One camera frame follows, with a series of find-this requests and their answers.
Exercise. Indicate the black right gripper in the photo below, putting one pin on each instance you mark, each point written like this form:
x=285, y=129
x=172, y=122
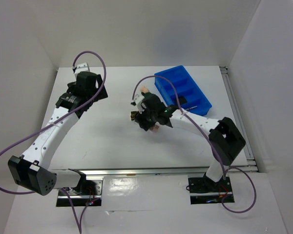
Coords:
x=141, y=117

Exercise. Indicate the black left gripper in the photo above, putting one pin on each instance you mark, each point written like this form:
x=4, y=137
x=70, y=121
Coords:
x=102, y=94

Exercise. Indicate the clear eyeshadow palette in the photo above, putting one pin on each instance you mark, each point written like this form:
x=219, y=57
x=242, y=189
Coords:
x=154, y=128

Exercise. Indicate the long black gold lipstick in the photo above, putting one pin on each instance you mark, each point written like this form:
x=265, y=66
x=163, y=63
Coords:
x=134, y=113

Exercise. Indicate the black square compact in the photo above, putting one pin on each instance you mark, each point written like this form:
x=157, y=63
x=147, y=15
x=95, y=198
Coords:
x=182, y=100

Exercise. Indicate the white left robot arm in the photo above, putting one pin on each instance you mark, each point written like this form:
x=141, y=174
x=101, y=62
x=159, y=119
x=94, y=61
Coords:
x=30, y=170

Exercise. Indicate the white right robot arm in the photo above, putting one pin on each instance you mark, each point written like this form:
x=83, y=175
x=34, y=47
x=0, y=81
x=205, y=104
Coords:
x=223, y=136

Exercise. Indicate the beige makeup sponge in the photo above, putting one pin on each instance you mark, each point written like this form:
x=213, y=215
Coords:
x=144, y=90

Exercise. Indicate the blue divided plastic tray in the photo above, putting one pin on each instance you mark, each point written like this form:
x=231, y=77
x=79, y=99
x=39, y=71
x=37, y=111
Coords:
x=177, y=81

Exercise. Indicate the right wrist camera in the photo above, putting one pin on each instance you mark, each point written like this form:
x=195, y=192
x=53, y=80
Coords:
x=137, y=101

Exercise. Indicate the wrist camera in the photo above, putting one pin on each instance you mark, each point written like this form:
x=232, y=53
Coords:
x=137, y=101
x=82, y=67

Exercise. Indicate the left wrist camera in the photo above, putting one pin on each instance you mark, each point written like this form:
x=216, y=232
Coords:
x=82, y=67

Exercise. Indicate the aluminium front rail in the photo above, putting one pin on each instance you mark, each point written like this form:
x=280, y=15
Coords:
x=101, y=173

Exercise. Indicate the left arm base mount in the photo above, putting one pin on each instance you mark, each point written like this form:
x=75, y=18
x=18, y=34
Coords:
x=83, y=192

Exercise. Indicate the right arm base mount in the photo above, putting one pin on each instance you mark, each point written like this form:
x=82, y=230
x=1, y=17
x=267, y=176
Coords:
x=203, y=191

